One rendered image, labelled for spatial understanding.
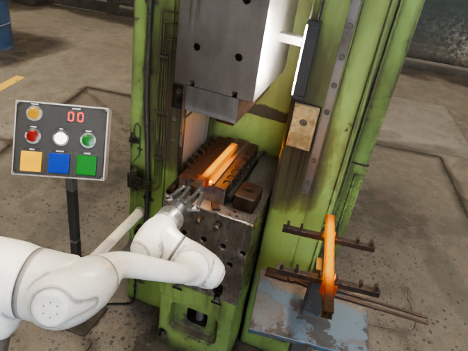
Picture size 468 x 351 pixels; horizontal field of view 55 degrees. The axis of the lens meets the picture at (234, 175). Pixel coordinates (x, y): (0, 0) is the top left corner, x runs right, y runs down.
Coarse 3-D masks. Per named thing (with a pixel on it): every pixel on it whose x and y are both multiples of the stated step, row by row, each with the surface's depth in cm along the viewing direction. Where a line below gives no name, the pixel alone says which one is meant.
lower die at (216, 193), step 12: (216, 144) 205; (228, 144) 204; (252, 144) 207; (204, 156) 194; (216, 156) 193; (240, 156) 196; (192, 168) 185; (204, 168) 184; (228, 168) 186; (240, 168) 187; (180, 180) 178; (192, 180) 176; (216, 180) 175; (204, 192) 177; (216, 192) 175
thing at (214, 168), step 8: (232, 144) 195; (224, 152) 188; (232, 152) 191; (216, 160) 180; (224, 160) 183; (208, 168) 174; (216, 168) 175; (200, 176) 166; (208, 176) 169; (192, 184) 160; (200, 184) 161; (208, 184) 168; (192, 192) 160
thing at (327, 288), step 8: (328, 216) 159; (328, 224) 155; (328, 232) 151; (328, 240) 147; (328, 248) 144; (328, 256) 140; (328, 264) 137; (328, 272) 134; (328, 280) 131; (320, 288) 129; (328, 288) 128; (336, 288) 128; (328, 296) 125; (328, 304) 123; (328, 312) 121
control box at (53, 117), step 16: (16, 112) 167; (48, 112) 168; (64, 112) 169; (80, 112) 169; (96, 112) 170; (16, 128) 167; (32, 128) 167; (48, 128) 168; (64, 128) 169; (80, 128) 170; (96, 128) 171; (16, 144) 167; (32, 144) 168; (48, 144) 169; (64, 144) 169; (80, 144) 170; (96, 144) 171; (16, 160) 167; (48, 160) 169; (48, 176) 169; (64, 176) 170; (80, 176) 171; (96, 176) 172
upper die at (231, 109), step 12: (192, 84) 159; (192, 96) 159; (204, 96) 157; (216, 96) 156; (228, 96) 154; (192, 108) 161; (204, 108) 159; (216, 108) 158; (228, 108) 156; (240, 108) 158; (228, 120) 158
